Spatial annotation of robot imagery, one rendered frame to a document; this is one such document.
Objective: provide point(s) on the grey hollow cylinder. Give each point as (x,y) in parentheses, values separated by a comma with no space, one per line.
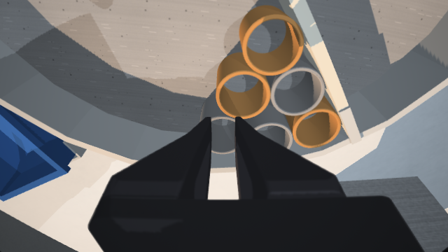
(280,133)
(303,97)
(223,136)

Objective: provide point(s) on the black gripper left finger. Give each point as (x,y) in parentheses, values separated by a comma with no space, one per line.
(181,168)

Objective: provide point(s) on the beige round turntable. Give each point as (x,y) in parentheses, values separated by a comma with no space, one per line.
(124,78)

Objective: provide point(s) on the blue open crate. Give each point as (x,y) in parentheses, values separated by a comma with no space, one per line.
(29,155)

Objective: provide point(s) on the bronze bushing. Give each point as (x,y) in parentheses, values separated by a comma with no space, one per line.
(285,56)
(241,104)
(317,130)

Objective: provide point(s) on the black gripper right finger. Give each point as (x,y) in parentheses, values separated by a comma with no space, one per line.
(268,170)

